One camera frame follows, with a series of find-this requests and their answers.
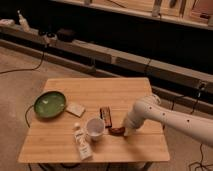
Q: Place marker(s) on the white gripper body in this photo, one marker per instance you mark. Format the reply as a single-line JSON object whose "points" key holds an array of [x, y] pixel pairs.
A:
{"points": [[132, 121]]}

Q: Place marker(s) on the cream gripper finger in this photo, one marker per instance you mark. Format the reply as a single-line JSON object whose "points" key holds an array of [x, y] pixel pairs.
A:
{"points": [[128, 133]]}

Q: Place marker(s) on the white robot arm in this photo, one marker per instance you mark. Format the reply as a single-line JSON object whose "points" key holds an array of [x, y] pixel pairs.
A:
{"points": [[148, 107]]}

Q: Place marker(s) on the white ceramic cup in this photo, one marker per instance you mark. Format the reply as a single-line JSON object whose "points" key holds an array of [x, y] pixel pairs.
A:
{"points": [[95, 129]]}

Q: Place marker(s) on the brown chocolate bar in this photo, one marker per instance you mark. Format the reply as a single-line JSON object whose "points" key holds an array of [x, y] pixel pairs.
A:
{"points": [[106, 116]]}

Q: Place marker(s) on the wooden table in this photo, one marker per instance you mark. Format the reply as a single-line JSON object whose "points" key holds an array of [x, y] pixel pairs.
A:
{"points": [[53, 141]]}

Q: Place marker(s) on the white squeeze bottle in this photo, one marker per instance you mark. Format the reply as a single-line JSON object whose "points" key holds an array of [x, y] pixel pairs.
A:
{"points": [[83, 146]]}

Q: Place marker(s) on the green bowl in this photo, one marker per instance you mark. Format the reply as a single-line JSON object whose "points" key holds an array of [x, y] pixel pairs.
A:
{"points": [[50, 104]]}

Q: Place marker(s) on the black device on ledge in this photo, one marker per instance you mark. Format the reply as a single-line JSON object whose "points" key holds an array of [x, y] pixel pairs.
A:
{"points": [[66, 35]]}

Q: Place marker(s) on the white bottle on ledge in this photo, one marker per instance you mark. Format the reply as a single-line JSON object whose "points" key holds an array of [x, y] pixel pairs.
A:
{"points": [[23, 22]]}

